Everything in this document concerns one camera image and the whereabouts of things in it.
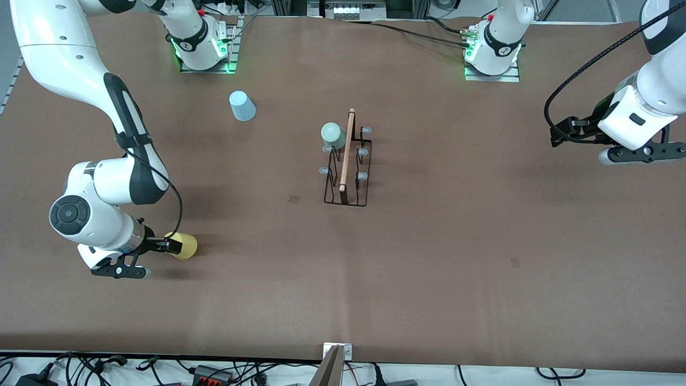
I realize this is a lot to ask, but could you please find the yellow cup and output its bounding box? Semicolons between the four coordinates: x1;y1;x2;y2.
163;232;198;261

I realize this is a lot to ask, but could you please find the pale green cup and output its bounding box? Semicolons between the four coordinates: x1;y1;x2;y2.
320;122;348;151

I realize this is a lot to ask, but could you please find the black wire cup holder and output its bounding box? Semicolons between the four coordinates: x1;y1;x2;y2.
319;108;372;207

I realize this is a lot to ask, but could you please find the light blue cup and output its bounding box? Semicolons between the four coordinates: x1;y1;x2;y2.
229;90;257;122

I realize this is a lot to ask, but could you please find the black orange connector box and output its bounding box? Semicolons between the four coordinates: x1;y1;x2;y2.
192;365;235;385

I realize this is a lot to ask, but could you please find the brown table mat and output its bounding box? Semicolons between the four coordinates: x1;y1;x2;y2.
0;11;686;373

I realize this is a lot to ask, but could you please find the white power strip with plugs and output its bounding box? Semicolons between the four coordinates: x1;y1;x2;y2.
212;0;252;17

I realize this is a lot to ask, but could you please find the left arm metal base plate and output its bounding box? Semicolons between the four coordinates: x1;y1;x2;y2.
464;21;521;83

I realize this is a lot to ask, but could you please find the thick black cable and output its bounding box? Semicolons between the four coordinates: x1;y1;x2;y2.
423;16;472;35

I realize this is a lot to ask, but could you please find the thin black cable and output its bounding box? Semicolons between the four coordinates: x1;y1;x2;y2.
371;20;471;49

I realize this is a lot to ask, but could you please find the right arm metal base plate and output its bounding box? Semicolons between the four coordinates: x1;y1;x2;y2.
180;15;240;74

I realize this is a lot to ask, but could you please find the aluminium frame rail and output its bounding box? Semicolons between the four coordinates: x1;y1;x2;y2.
0;54;25;116

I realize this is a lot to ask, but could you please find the grey metal post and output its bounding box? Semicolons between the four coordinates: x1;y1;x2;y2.
310;345;345;386

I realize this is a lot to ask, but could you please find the silver clamp bracket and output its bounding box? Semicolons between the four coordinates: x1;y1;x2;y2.
323;343;353;361

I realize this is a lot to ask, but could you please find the black looped cable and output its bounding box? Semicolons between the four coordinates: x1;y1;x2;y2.
536;367;586;379

